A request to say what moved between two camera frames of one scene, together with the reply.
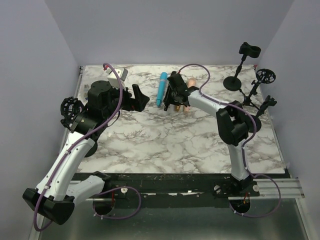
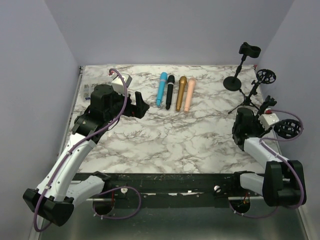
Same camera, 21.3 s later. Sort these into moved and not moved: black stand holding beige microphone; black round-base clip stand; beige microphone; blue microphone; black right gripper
Moved: black right gripper
Not moved: beige microphone; blue microphone; black stand holding beige microphone; black round-base clip stand
